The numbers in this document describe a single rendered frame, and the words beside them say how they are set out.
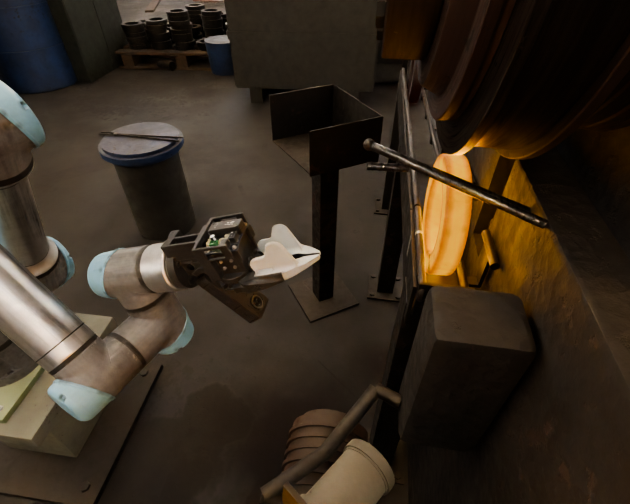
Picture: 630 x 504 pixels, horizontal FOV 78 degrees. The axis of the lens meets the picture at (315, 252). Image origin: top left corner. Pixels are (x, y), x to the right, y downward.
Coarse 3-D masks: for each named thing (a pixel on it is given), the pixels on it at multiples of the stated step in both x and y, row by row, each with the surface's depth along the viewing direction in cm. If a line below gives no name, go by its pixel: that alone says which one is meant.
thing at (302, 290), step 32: (288, 96) 109; (320, 96) 113; (352, 96) 106; (288, 128) 115; (320, 128) 120; (352, 128) 94; (320, 160) 95; (352, 160) 100; (320, 192) 112; (320, 224) 120; (320, 256) 129; (320, 288) 139
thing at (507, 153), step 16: (624, 48) 24; (608, 64) 25; (624, 64) 24; (608, 80) 25; (624, 80) 29; (592, 96) 27; (608, 96) 27; (624, 96) 31; (576, 112) 29; (592, 112) 28; (608, 112) 34; (624, 112) 33; (560, 128) 31; (576, 128) 30; (592, 128) 39; (608, 128) 38; (544, 144) 34
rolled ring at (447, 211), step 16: (448, 160) 54; (464, 160) 54; (464, 176) 51; (432, 192) 64; (448, 192) 51; (432, 208) 65; (448, 208) 51; (464, 208) 50; (432, 224) 65; (448, 224) 51; (464, 224) 50; (432, 240) 64; (448, 240) 51; (464, 240) 51; (432, 256) 57; (448, 256) 53; (432, 272) 57; (448, 272) 56
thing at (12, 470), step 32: (128, 384) 118; (64, 416) 96; (96, 416) 108; (128, 416) 110; (0, 448) 104; (32, 448) 101; (64, 448) 98; (96, 448) 104; (0, 480) 98; (32, 480) 98; (64, 480) 98; (96, 480) 98
